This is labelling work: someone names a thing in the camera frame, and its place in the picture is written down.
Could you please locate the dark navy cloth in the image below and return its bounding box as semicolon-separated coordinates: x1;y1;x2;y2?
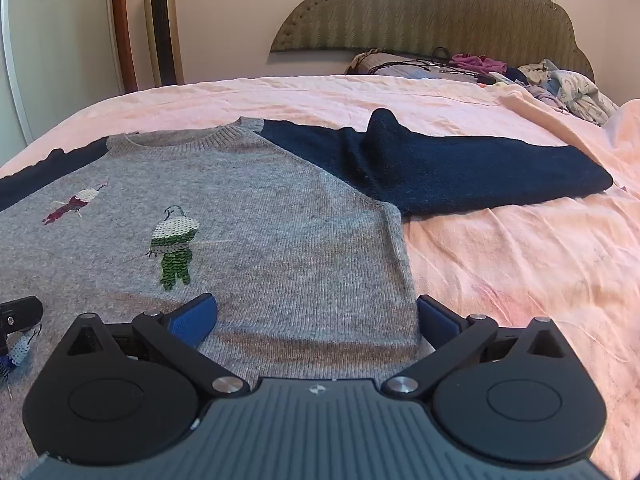
491;67;527;86

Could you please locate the pile of light clothes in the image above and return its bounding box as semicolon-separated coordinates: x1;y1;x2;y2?
517;58;621;124

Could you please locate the gold tower air conditioner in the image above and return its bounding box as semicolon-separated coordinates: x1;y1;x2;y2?
141;0;185;88

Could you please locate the grey sweater with navy sleeves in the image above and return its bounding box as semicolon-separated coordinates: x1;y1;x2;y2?
0;108;615;466

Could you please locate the black cable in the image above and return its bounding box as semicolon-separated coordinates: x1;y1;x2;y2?
372;47;497;86

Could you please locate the olive padded headboard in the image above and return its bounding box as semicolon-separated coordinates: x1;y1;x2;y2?
270;0;596;83

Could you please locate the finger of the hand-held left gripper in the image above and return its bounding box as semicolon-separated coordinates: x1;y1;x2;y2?
0;296;44;334

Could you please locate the pink bed blanket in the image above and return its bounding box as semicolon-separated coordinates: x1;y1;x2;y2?
0;74;640;480

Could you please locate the magenta garment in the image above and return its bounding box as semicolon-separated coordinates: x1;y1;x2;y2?
449;53;507;75

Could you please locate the white wardrobe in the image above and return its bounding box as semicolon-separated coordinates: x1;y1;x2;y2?
0;0;126;150

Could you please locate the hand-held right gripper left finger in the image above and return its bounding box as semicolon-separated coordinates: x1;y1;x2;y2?
63;293;251;404

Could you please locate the brown wooden door frame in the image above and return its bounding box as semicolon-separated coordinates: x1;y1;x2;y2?
109;0;139;95

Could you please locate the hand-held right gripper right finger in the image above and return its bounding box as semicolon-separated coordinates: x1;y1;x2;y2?
381;294;576;404

